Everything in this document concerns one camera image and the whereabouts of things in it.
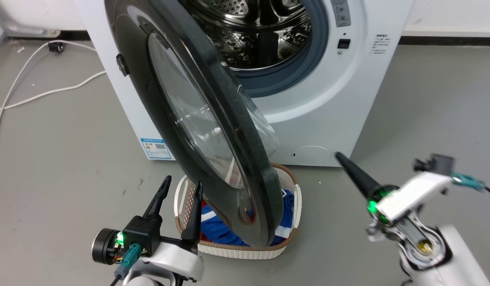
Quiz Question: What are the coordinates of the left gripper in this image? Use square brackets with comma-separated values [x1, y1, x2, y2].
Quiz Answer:
[91, 175, 205, 284]

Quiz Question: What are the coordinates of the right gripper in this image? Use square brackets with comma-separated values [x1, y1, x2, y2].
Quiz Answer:
[334, 152, 454, 243]

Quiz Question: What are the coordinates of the black round glass washer door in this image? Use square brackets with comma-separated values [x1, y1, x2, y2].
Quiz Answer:
[105, 0, 284, 249]

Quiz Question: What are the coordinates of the white front-load washing machine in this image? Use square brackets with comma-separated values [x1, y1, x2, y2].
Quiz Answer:
[76, 0, 414, 168]

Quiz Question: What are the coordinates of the grey rubber door gasket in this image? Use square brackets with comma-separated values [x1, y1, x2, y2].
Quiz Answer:
[225, 0, 329, 98]

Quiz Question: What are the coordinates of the grey door hinge plate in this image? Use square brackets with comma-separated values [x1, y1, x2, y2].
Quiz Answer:
[331, 0, 351, 28]

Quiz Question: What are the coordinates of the blue white red garment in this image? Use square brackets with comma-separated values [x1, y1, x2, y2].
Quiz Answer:
[200, 189, 295, 247]

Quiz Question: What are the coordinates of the round white filter cover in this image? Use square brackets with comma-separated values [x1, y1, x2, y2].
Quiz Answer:
[291, 145, 333, 166]

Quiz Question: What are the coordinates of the blue energy label sticker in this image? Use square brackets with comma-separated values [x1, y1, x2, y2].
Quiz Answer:
[140, 137, 175, 160]

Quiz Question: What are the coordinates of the white brown-rimmed laundry basket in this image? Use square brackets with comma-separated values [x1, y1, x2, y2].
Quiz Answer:
[174, 162, 302, 260]

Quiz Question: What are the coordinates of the stainless steel washer drum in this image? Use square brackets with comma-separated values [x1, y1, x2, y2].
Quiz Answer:
[180, 0, 313, 72]

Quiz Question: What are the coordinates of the teal left cable connector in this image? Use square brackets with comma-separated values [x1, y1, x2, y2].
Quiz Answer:
[113, 243, 143, 279]

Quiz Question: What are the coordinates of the teal cable connector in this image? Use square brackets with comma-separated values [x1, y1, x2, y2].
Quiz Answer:
[451, 172, 486, 192]
[113, 243, 143, 279]

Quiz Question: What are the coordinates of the teal right cable connector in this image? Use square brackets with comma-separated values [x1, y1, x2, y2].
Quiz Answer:
[451, 172, 486, 192]

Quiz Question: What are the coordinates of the thick white floor cable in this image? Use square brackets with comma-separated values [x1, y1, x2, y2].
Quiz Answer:
[0, 71, 107, 114]

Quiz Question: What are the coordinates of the thin white floor cable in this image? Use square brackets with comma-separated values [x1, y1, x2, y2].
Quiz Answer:
[0, 40, 97, 172]

